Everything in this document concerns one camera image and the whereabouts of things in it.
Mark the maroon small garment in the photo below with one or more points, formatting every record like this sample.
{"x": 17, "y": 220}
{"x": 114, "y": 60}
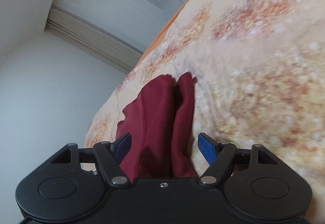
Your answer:
{"x": 157, "y": 117}

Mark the floral beige blanket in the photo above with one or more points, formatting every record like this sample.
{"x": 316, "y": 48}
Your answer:
{"x": 254, "y": 61}

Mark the beige pleated curtain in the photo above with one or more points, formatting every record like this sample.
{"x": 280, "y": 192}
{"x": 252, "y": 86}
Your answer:
{"x": 88, "y": 41}

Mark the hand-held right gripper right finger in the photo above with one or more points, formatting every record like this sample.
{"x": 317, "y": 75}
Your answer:
{"x": 207, "y": 147}

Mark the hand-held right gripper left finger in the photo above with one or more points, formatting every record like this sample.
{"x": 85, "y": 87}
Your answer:
{"x": 123, "y": 146}

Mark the orange bed sheet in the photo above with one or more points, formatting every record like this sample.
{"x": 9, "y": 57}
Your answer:
{"x": 165, "y": 31}

